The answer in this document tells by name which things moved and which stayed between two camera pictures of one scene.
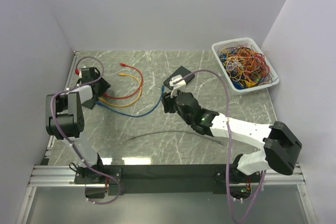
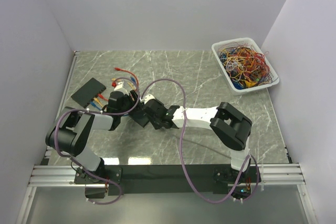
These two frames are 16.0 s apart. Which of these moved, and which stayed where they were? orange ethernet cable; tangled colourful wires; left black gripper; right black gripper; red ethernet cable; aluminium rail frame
Moved: right black gripper; orange ethernet cable; left black gripper; red ethernet cable
Stayed: aluminium rail frame; tangled colourful wires
